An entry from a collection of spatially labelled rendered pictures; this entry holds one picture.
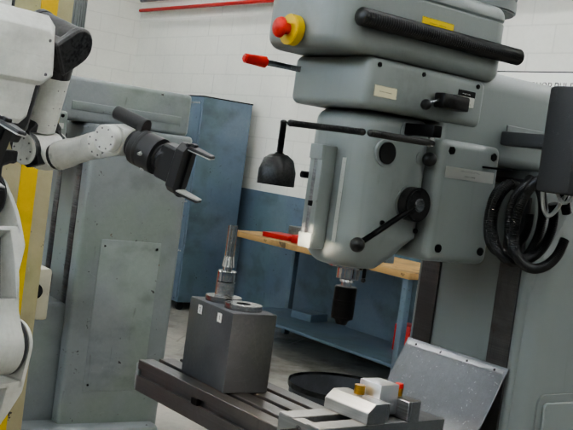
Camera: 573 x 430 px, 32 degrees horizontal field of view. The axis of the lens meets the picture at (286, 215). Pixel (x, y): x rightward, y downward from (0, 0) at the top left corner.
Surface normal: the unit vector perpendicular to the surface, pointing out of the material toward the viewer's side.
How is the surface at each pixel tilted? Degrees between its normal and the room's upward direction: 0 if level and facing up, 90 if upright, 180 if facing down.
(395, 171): 90
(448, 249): 90
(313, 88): 90
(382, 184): 90
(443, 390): 63
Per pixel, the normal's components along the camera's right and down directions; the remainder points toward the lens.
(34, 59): 0.82, 0.16
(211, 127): 0.60, 0.12
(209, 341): -0.84, -0.09
